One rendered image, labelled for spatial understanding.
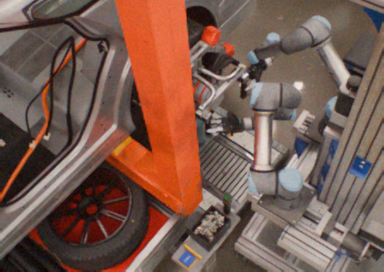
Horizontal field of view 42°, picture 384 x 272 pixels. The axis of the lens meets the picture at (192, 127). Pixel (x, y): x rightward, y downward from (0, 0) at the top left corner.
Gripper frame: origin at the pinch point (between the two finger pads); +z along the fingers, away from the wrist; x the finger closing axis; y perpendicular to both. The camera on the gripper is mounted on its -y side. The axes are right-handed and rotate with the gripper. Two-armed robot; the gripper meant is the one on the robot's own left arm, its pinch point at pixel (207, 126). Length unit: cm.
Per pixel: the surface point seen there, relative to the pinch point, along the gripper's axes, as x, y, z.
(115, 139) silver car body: -1, 0, 52
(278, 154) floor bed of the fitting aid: 19, 75, -50
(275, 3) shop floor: 176, 83, -79
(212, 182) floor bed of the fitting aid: 6, 81, -1
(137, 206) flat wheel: -28, 32, 46
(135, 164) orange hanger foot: -10.5, 13.9, 43.5
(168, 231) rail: -41, 44, 30
